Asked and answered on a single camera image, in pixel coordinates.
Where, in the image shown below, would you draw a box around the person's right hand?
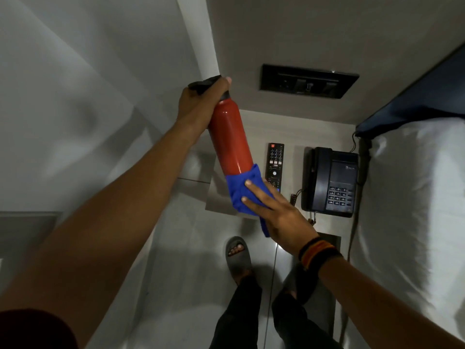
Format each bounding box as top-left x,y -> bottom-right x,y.
241,180 -> 320,256

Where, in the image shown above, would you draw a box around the person's left hand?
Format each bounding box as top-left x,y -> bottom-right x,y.
176,76 -> 233,141

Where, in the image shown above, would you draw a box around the black bottle cap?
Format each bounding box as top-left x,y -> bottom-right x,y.
187,75 -> 231,102

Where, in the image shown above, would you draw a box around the blue cleaning cloth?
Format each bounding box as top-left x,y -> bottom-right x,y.
225,163 -> 275,238

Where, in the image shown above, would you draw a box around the red metal water bottle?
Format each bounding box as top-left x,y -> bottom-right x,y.
207,91 -> 255,177

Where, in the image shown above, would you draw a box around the person's left forearm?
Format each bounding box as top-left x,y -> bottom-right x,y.
0,121 -> 200,349

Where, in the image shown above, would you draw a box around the person's right forearm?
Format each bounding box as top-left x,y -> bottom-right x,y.
318,255 -> 465,349

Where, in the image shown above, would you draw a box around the black remote control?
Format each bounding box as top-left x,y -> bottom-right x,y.
265,143 -> 285,193

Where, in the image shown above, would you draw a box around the grey slipper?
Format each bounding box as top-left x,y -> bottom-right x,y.
225,236 -> 253,286
283,264 -> 320,306

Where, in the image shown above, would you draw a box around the grey bedside table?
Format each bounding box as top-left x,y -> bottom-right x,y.
204,110 -> 358,253

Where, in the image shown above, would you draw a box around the black desk telephone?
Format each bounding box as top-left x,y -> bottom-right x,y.
301,147 -> 359,218

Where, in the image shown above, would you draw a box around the black and orange wristband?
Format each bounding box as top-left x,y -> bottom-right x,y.
298,236 -> 344,277

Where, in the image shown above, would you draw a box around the black trousers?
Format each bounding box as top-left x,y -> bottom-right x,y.
209,274 -> 344,349

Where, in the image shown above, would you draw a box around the white bed mattress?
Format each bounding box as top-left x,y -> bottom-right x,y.
348,117 -> 465,342

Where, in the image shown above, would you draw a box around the dark blue headboard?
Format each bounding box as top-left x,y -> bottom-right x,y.
355,43 -> 465,139

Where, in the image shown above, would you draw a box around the dark red sleeve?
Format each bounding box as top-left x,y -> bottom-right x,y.
0,309 -> 79,349

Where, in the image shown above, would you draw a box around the coiled telephone cord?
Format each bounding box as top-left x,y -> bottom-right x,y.
289,190 -> 317,226

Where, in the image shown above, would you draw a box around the black wall switch panel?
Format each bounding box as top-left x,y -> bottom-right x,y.
259,63 -> 360,99

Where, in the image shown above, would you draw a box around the black cable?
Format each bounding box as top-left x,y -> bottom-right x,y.
338,132 -> 372,344

